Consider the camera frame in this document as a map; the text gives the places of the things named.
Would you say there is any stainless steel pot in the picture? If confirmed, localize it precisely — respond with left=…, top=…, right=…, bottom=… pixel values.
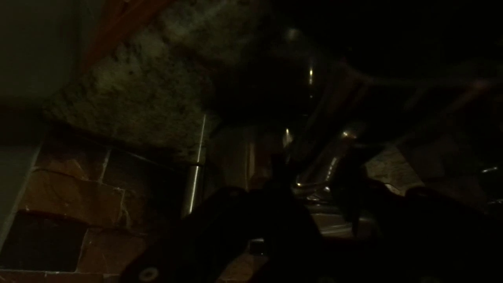
left=207, top=121, right=369, bottom=211

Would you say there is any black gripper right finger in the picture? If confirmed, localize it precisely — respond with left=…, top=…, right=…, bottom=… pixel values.
left=332, top=145, right=372, bottom=236

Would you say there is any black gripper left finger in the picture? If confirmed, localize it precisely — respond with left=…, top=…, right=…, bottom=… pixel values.
left=260, top=149, right=299, bottom=226

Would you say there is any black gas stove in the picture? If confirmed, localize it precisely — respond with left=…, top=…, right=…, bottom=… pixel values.
left=183, top=0, right=503, bottom=283

